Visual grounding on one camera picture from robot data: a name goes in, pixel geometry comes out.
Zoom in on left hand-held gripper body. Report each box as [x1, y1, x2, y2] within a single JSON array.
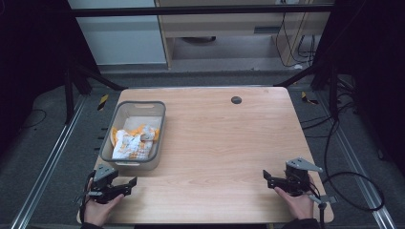
[[87, 163, 125, 205]]

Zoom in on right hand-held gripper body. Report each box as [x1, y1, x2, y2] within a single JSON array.
[[284, 156, 324, 198]]

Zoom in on white and orange cloth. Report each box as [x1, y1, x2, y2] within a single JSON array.
[[110, 124, 160, 161]]

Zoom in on grey plastic basket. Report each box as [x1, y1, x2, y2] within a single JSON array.
[[98, 100, 167, 171]]

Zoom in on person's right hand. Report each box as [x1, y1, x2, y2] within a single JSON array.
[[273, 186, 315, 221]]

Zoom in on person's left hand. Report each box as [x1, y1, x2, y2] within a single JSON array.
[[83, 193, 125, 228]]

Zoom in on yellow and black tape strip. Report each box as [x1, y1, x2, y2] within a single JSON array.
[[96, 94, 110, 112], [300, 91, 320, 106]]

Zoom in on black metal stand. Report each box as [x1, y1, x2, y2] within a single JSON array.
[[62, 59, 129, 126], [272, 58, 341, 121]]

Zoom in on dark curtain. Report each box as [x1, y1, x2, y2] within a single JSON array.
[[0, 0, 100, 156], [313, 0, 405, 177]]

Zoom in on white cabinet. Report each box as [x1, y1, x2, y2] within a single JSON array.
[[67, 0, 168, 67]]

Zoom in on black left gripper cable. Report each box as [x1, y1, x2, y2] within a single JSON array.
[[77, 171, 97, 224]]

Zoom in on aluminium floor rail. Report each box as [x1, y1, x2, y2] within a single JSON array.
[[10, 94, 88, 229], [317, 91, 398, 229]]

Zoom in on black looped cable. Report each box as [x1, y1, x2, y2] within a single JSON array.
[[322, 118, 386, 213]]

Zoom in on thin black floor cable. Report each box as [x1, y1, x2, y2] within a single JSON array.
[[19, 108, 48, 131]]

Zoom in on black hanging desk cables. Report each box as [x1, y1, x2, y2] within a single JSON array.
[[274, 11, 317, 69]]

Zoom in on black horizontal frame bar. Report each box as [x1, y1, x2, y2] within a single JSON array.
[[70, 4, 334, 18]]

